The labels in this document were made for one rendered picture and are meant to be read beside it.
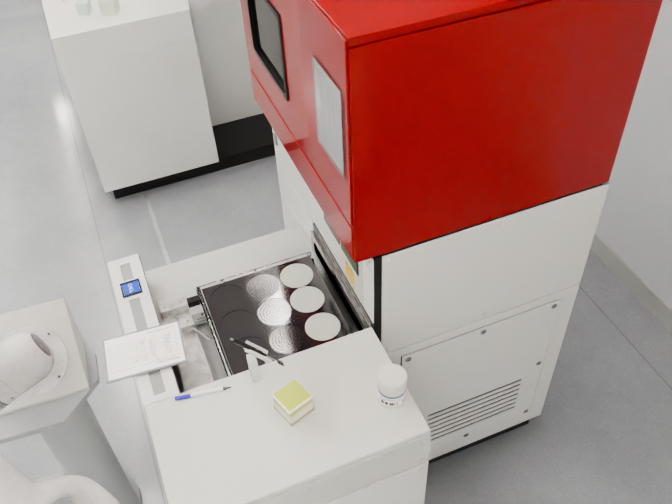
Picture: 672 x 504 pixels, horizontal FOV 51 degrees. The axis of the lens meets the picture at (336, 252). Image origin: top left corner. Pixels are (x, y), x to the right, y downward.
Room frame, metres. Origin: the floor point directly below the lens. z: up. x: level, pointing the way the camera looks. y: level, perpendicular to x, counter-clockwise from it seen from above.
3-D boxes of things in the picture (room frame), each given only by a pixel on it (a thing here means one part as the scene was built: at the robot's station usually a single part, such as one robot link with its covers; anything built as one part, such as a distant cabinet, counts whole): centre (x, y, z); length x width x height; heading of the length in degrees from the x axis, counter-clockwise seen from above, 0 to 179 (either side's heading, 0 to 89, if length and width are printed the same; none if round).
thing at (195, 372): (1.23, 0.43, 0.87); 0.36 x 0.08 x 0.03; 20
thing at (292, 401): (0.96, 0.12, 1.00); 0.07 x 0.07 x 0.07; 38
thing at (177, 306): (1.38, 0.48, 0.89); 0.08 x 0.03 x 0.03; 110
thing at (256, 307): (1.34, 0.19, 0.90); 0.34 x 0.34 x 0.01; 20
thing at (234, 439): (0.94, 0.15, 0.89); 0.62 x 0.35 x 0.14; 110
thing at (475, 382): (1.71, -0.28, 0.41); 0.82 x 0.71 x 0.82; 20
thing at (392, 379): (0.98, -0.12, 1.01); 0.07 x 0.07 x 0.10
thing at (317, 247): (1.43, 0.00, 0.89); 0.44 x 0.02 x 0.10; 20
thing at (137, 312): (1.28, 0.55, 0.89); 0.55 x 0.09 x 0.14; 20
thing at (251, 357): (1.07, 0.21, 1.03); 0.06 x 0.04 x 0.13; 110
